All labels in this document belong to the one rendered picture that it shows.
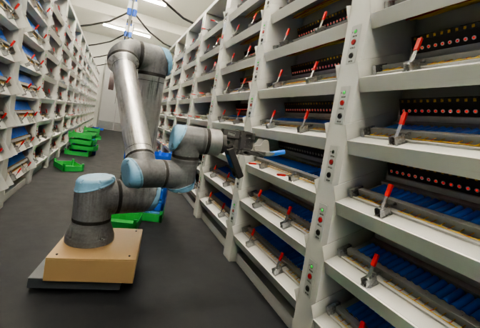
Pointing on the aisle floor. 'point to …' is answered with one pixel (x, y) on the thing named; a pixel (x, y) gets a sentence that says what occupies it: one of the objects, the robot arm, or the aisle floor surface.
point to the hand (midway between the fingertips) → (269, 154)
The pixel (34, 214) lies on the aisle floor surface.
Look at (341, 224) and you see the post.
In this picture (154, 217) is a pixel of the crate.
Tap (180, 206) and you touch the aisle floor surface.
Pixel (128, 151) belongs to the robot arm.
